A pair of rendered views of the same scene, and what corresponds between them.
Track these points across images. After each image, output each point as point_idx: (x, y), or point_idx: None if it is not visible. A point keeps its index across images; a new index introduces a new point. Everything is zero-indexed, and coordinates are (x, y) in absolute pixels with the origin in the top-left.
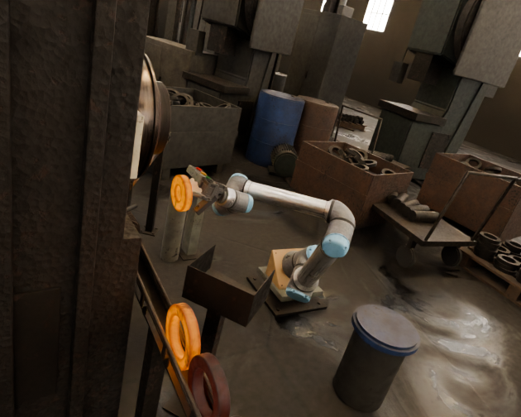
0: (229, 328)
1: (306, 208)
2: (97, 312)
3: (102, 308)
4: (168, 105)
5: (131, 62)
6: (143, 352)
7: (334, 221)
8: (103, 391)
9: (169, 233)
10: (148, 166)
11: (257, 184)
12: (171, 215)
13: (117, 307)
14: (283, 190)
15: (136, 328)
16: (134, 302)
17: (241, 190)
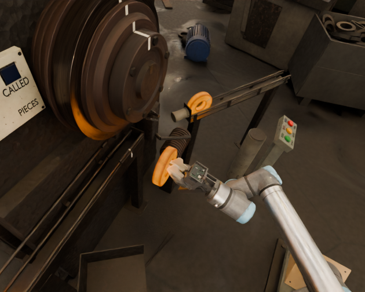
0: (212, 272)
1: (310, 287)
2: (11, 232)
3: (14, 233)
4: (123, 75)
5: None
6: (141, 238)
7: None
8: None
9: (234, 162)
10: (90, 138)
11: (280, 199)
12: (240, 151)
13: (24, 239)
14: (301, 234)
15: (155, 217)
16: (174, 196)
17: (259, 192)
